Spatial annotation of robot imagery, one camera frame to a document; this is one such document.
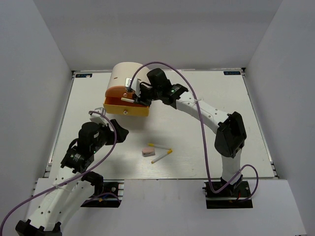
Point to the cream cylindrical drawer organizer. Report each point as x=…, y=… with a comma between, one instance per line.
x=121, y=71

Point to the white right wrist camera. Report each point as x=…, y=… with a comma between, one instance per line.
x=133, y=86

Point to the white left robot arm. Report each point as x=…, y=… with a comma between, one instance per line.
x=75, y=181

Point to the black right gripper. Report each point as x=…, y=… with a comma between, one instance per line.
x=141, y=100

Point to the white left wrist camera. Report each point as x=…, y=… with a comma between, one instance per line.
x=98, y=116

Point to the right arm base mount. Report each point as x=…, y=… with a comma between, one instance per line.
x=227, y=200

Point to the white marker yellow cap lower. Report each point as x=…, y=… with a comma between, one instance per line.
x=161, y=156

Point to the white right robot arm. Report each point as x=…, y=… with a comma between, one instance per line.
x=228, y=128

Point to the yellow drawer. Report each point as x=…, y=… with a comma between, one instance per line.
x=117, y=107

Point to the white marker yellow cap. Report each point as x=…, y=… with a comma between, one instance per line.
x=161, y=156
x=159, y=146

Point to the pink correction tape dispenser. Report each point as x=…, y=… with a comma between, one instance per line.
x=148, y=151

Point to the white marker yellow cap upper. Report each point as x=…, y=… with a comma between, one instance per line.
x=159, y=146

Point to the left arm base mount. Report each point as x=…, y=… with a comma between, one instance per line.
x=109, y=195

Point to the orange top drawer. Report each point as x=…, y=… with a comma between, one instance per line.
x=117, y=92

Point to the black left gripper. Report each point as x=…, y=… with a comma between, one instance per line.
x=122, y=132

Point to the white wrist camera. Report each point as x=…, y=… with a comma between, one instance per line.
x=133, y=86
x=98, y=116

